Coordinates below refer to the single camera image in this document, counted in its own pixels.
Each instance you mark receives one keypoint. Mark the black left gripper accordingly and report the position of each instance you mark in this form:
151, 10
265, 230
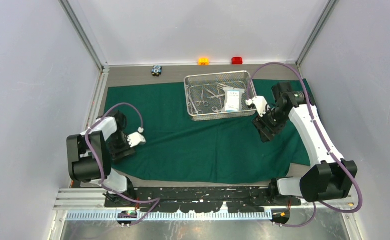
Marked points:
117, 154

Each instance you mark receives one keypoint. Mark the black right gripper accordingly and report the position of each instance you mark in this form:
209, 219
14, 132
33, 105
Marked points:
260, 123

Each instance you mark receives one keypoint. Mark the green surgical drape cloth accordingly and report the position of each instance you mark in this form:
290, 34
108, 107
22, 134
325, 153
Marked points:
215, 151

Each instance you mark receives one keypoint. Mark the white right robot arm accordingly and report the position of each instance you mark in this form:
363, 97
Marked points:
330, 175

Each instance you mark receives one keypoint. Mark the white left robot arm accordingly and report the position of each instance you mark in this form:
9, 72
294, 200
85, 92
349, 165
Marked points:
90, 154

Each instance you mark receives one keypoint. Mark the steel surgical forceps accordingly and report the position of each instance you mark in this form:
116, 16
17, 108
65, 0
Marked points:
198, 102

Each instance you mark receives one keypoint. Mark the white sterile packet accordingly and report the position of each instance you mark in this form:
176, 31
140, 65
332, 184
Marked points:
232, 100

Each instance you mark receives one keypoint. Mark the metal mesh instrument tray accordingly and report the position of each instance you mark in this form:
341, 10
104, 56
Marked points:
239, 80

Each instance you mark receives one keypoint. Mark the red toy block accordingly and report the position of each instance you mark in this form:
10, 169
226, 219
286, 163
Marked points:
237, 60

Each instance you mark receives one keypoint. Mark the blue owl toy block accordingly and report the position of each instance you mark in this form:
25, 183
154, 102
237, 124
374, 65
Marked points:
156, 70

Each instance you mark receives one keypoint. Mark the yellow toy block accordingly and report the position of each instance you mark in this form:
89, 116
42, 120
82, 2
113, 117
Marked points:
203, 61

